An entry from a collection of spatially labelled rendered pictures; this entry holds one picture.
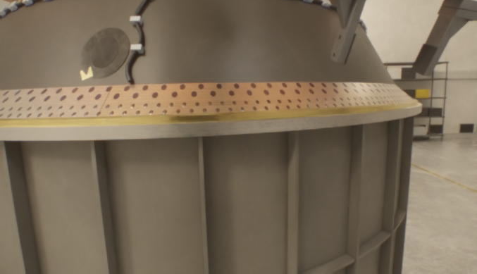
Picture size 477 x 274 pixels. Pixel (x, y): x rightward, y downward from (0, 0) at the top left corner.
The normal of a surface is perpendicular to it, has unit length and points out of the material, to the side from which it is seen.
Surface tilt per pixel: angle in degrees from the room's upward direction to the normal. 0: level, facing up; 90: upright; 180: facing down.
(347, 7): 114
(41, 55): 62
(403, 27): 90
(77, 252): 90
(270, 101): 43
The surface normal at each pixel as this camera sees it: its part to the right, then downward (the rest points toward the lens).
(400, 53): -0.03, 0.12
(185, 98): 0.07, -0.64
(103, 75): -0.05, -0.36
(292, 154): -0.95, 0.06
